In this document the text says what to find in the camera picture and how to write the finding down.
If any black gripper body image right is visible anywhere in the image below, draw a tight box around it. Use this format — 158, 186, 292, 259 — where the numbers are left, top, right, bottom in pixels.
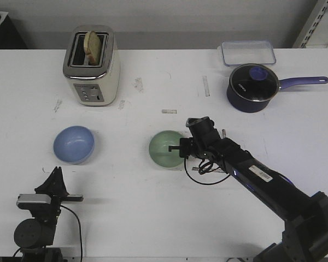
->
179, 116, 221, 161

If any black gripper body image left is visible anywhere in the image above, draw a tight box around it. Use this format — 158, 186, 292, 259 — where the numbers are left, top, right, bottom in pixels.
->
34, 190, 84, 218

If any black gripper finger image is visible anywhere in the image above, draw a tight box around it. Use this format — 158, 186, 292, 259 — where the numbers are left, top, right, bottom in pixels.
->
168, 146, 180, 152
34, 166, 61, 195
58, 166, 69, 196

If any green bowl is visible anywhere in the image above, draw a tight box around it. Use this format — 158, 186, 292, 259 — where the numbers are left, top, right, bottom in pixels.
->
149, 130, 184, 168

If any blue bowl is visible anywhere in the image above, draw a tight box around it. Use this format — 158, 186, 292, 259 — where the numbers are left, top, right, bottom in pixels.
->
52, 126, 95, 164

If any dark blue saucepan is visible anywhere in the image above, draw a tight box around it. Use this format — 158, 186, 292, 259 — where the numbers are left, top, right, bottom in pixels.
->
226, 63, 328, 113

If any glass pot lid blue knob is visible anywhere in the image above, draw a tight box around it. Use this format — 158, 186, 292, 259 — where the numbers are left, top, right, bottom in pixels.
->
230, 63, 279, 102

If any clear plastic food container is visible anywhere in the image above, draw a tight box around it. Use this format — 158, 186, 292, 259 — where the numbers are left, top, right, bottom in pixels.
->
219, 40, 277, 67

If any cream and chrome toaster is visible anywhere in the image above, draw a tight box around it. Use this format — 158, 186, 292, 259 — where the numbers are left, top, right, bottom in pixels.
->
63, 25, 120, 106

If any toasted bread slice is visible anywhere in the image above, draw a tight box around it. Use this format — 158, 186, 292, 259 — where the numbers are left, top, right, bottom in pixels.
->
83, 31, 102, 66

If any grey metal shelf upright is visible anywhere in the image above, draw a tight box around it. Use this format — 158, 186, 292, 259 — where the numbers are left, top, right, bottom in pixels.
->
292, 1, 328, 49

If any black cable image right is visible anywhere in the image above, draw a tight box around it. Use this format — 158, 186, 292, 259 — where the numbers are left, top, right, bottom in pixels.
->
183, 158, 230, 186

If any black cable image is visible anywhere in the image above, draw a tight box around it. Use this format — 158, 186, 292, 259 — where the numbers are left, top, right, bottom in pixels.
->
183, 158, 230, 186
60, 205, 84, 259

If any black cable image left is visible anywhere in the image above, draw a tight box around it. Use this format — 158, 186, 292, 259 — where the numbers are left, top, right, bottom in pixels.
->
60, 205, 84, 259

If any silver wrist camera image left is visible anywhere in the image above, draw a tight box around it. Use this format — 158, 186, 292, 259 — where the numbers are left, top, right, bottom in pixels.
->
16, 194, 51, 210

